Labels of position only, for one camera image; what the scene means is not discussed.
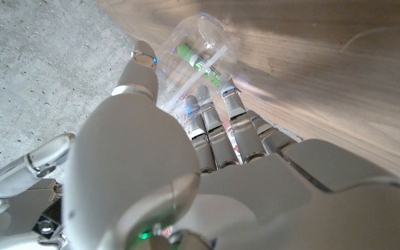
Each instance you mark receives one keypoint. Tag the green whiteboard marker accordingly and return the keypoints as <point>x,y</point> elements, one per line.
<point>196,62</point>

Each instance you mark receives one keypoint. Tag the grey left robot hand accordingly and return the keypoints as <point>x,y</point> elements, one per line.
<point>221,194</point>

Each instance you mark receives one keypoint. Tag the clear plastic bottle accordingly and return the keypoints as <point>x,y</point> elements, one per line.
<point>200,38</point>

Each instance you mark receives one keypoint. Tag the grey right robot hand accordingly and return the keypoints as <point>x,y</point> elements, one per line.
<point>16,194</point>

